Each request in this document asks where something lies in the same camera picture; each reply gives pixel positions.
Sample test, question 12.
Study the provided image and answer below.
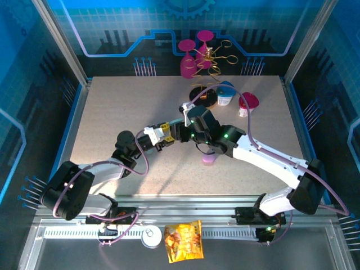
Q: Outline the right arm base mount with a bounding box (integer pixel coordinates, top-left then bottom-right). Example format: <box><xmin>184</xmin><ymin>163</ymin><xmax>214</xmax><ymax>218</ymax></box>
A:
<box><xmin>235</xmin><ymin>206</ymin><xmax>287</xmax><ymax>226</ymax></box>

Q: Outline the white slotted cable duct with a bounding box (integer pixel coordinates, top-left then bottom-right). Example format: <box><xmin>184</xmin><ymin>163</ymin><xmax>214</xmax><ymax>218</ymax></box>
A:
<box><xmin>43</xmin><ymin>227</ymin><xmax>258</xmax><ymax>240</ymax></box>

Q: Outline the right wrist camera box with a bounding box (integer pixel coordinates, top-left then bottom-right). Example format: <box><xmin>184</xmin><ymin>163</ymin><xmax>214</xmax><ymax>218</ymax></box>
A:
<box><xmin>178</xmin><ymin>101</ymin><xmax>194</xmax><ymax>128</ymax></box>

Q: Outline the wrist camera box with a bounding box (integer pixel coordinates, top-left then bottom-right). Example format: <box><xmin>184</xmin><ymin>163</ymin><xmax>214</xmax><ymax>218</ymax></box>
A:
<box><xmin>178</xmin><ymin>101</ymin><xmax>194</xmax><ymax>128</ymax></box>
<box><xmin>143</xmin><ymin>125</ymin><xmax>165</xmax><ymax>146</ymax></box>

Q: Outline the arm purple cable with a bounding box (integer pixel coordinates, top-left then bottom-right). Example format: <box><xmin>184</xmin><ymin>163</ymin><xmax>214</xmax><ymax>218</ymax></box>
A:
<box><xmin>190</xmin><ymin>85</ymin><xmax>351</xmax><ymax>245</ymax></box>
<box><xmin>52</xmin><ymin>130</ymin><xmax>150</xmax><ymax>248</ymax></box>

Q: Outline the pink lid plastic cup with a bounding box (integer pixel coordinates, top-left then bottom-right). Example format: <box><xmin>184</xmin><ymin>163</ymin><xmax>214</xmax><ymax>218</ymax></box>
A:
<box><xmin>238</xmin><ymin>92</ymin><xmax>259</xmax><ymax>118</ymax></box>

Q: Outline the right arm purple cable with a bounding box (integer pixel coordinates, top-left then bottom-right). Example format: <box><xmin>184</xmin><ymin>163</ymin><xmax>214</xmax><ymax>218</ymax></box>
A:
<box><xmin>190</xmin><ymin>85</ymin><xmax>351</xmax><ymax>245</ymax></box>

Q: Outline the aluminium table frame rail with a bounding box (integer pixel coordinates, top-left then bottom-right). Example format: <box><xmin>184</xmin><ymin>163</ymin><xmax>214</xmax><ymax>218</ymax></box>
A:
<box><xmin>33</xmin><ymin>195</ymin><xmax>338</xmax><ymax>226</ymax></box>

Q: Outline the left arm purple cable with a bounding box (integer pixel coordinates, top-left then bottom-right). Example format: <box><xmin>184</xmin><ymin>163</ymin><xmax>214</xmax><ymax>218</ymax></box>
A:
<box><xmin>52</xmin><ymin>130</ymin><xmax>150</xmax><ymax>248</ymax></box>

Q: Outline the yellow snack bag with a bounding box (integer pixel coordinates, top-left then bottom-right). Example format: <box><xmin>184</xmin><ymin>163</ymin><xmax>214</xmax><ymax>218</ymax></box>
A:
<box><xmin>164</xmin><ymin>219</ymin><xmax>204</xmax><ymax>264</ymax></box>

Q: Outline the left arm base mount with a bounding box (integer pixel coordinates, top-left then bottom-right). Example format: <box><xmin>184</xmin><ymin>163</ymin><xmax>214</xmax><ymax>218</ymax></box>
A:
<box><xmin>84</xmin><ymin>205</ymin><xmax>138</xmax><ymax>226</ymax></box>

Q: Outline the pink wine glass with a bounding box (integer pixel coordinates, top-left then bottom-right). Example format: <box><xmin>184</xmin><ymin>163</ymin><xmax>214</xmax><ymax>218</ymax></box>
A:
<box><xmin>196</xmin><ymin>30</ymin><xmax>214</xmax><ymax>70</ymax></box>
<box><xmin>178</xmin><ymin>39</ymin><xmax>197</xmax><ymax>79</ymax></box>

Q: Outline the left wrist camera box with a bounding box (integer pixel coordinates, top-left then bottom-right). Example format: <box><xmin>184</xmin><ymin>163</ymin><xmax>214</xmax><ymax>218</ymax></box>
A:
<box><xmin>143</xmin><ymin>125</ymin><xmax>165</xmax><ymax>146</ymax></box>

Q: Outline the silver tin can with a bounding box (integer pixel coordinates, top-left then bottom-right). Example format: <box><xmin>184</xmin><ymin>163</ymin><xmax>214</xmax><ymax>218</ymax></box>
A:
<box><xmin>140</xmin><ymin>224</ymin><xmax>163</xmax><ymax>249</ymax></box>

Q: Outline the blue lid plastic cup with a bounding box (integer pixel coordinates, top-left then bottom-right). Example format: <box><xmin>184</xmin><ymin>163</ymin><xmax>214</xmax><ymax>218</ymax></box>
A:
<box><xmin>215</xmin><ymin>80</ymin><xmax>236</xmax><ymax>107</ymax></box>

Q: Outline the gold wire glass rack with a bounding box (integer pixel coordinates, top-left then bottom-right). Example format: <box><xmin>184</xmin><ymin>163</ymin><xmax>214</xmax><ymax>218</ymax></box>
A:
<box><xmin>188</xmin><ymin>39</ymin><xmax>239</xmax><ymax>110</ymax></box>

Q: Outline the blue table edge strip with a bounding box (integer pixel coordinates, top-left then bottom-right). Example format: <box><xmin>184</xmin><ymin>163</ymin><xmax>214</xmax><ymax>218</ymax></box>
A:
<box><xmin>50</xmin><ymin>83</ymin><xmax>86</xmax><ymax>181</ymax></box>
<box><xmin>289</xmin><ymin>83</ymin><xmax>332</xmax><ymax>205</ymax></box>

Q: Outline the aluminium frame post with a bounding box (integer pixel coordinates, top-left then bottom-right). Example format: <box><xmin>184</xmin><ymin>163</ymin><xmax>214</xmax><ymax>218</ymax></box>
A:
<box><xmin>282</xmin><ymin>0</ymin><xmax>340</xmax><ymax>85</ymax></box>
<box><xmin>30</xmin><ymin>0</ymin><xmax>89</xmax><ymax>87</ymax></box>

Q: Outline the purple earbud charging case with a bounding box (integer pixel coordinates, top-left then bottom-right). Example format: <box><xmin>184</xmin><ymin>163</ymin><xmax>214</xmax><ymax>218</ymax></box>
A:
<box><xmin>202</xmin><ymin>153</ymin><xmax>219</xmax><ymax>167</ymax></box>

